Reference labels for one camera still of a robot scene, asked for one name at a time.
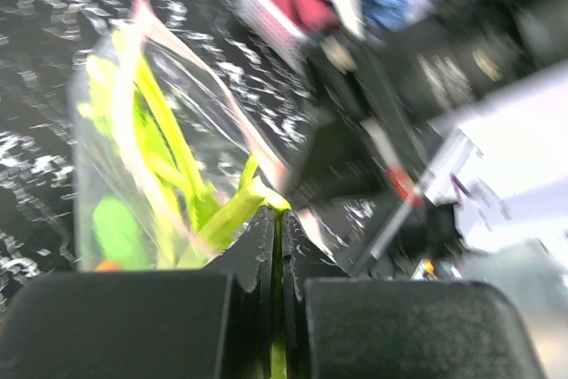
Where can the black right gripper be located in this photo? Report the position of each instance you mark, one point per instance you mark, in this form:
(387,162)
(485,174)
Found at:
(371,99)

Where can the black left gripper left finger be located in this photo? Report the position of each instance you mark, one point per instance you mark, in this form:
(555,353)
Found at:
(216,322)

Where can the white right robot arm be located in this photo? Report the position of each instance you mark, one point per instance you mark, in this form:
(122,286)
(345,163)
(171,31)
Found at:
(543,26)

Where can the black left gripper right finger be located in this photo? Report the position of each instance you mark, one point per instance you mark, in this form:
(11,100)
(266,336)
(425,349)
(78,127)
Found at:
(337,326)

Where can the green fake bitter gourd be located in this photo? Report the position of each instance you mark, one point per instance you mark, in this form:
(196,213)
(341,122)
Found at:
(119,236)

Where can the clear zip top bag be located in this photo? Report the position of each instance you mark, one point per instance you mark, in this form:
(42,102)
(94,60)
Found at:
(158,129)

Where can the green fake celery stalks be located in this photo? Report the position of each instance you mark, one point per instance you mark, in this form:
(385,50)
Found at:
(176,232)

